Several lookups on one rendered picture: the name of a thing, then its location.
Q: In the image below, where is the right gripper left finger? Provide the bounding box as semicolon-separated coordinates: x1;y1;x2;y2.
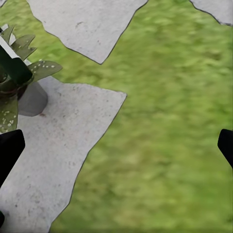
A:
0;129;25;188

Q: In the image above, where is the insectifuge atomizer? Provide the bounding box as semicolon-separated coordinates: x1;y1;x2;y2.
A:
0;35;34;85

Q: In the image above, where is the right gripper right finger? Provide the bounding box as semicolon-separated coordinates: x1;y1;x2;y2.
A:
217;129;233;168

